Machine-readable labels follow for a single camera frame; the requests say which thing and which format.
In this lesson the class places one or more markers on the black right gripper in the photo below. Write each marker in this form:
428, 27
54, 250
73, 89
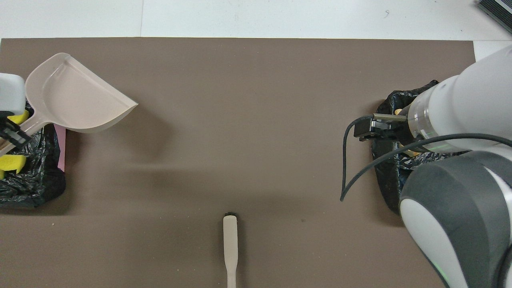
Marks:
390, 127

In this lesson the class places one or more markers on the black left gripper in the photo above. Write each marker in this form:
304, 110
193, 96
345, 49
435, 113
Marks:
4, 122

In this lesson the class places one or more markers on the triangular yellow sponge piece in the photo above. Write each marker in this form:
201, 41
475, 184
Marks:
19, 118

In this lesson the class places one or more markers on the large yellow sponge chunk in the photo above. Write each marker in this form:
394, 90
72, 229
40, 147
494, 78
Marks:
11, 162

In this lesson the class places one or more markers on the beige plastic dustpan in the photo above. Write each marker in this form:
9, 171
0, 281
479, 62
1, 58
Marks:
76, 100

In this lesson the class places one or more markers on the beige hand brush black bristles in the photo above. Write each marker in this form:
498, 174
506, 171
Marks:
230, 240

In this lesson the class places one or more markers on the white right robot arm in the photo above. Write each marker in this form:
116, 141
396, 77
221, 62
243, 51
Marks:
460, 192

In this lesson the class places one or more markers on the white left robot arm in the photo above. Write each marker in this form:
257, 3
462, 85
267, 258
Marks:
11, 92

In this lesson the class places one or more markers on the pink bin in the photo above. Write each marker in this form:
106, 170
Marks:
61, 148

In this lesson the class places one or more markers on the black crumpled trash bag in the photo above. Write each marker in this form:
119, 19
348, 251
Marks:
36, 184

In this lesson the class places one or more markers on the black bag lined open bin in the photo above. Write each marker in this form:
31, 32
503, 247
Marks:
388, 176

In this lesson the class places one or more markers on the large brown table mat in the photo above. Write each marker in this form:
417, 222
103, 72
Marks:
256, 120

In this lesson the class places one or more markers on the dark ribbed device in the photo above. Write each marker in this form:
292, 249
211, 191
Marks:
500, 10

